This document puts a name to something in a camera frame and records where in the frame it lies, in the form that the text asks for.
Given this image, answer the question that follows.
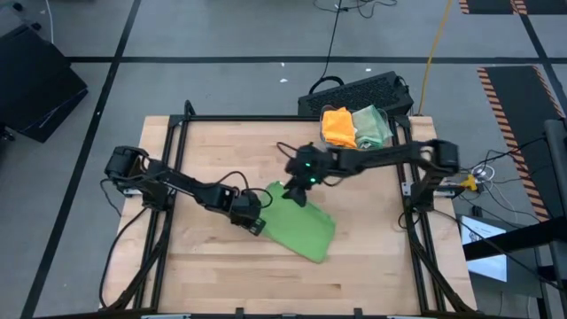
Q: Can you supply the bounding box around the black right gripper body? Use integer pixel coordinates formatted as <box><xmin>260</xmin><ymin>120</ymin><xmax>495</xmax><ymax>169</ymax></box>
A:
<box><xmin>282</xmin><ymin>144</ymin><xmax>334</xmax><ymax>208</ymax></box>

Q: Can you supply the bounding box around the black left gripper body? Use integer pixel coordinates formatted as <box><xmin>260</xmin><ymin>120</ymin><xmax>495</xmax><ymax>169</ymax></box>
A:
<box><xmin>229</xmin><ymin>190</ymin><xmax>268</xmax><ymax>237</ymax></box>

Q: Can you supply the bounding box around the bright green microfiber towel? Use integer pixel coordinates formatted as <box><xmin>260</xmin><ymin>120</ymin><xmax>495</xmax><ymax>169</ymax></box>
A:
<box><xmin>259</xmin><ymin>180</ymin><xmax>337</xmax><ymax>265</ymax></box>

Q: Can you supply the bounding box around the orange microfiber towel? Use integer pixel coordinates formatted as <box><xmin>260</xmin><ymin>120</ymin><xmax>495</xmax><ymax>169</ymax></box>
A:
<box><xmin>321</xmin><ymin>106</ymin><xmax>358</xmax><ymax>150</ymax></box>

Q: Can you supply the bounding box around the sage green microfiber towel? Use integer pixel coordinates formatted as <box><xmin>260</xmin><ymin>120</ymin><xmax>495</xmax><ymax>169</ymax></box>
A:
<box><xmin>352</xmin><ymin>105</ymin><xmax>393</xmax><ymax>147</ymax></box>

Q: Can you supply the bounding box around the black perforated box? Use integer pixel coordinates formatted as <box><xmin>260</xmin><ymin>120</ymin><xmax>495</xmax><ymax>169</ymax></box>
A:
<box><xmin>297</xmin><ymin>70</ymin><xmax>415</xmax><ymax>117</ymax></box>

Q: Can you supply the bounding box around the clear plastic bin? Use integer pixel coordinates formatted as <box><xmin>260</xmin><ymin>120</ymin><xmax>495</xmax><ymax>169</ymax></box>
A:
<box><xmin>318</xmin><ymin>105</ymin><xmax>396</xmax><ymax>154</ymax></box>

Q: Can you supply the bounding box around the black bar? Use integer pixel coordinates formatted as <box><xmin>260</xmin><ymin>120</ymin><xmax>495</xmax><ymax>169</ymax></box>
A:
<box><xmin>462</xmin><ymin>216</ymin><xmax>567</xmax><ymax>261</ymax></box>

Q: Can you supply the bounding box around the black hazard-striped floor mat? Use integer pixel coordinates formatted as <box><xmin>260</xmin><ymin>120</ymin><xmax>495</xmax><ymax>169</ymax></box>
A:
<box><xmin>477</xmin><ymin>65</ymin><xmax>567</xmax><ymax>222</ymax></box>
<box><xmin>459</xmin><ymin>0</ymin><xmax>567</xmax><ymax>16</ymax></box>

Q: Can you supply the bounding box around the black case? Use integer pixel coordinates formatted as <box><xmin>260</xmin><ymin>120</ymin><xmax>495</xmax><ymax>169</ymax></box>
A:
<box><xmin>0</xmin><ymin>24</ymin><xmax>89</xmax><ymax>144</ymax></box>

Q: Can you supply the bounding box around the black metal table frame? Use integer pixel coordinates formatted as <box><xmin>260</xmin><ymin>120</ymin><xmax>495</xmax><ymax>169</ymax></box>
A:
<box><xmin>99</xmin><ymin>100</ymin><xmax>478</xmax><ymax>319</ymax></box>

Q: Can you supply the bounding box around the black floor cable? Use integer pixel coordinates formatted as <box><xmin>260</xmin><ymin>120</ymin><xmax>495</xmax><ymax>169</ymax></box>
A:
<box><xmin>308</xmin><ymin>0</ymin><xmax>399</xmax><ymax>95</ymax></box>

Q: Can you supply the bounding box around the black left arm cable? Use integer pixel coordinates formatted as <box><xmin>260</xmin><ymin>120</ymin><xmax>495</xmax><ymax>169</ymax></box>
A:
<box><xmin>99</xmin><ymin>179</ymin><xmax>150</xmax><ymax>307</ymax></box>

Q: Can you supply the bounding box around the yellow cable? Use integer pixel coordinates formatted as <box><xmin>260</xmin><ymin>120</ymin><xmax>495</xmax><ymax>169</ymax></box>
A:
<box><xmin>416</xmin><ymin>0</ymin><xmax>454</xmax><ymax>116</ymax></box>

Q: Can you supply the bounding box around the white cable bundle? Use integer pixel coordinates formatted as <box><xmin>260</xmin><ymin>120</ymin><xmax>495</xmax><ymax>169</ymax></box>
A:
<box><xmin>470</xmin><ymin>163</ymin><xmax>496</xmax><ymax>182</ymax></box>

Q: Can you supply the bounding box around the black post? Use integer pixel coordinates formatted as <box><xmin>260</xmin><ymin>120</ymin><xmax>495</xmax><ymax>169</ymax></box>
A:
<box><xmin>543</xmin><ymin>118</ymin><xmax>567</xmax><ymax>319</ymax></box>

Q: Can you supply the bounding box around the white floor cable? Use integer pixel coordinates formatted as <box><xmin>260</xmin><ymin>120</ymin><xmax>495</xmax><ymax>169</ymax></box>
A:
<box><xmin>43</xmin><ymin>0</ymin><xmax>55</xmax><ymax>44</ymax></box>

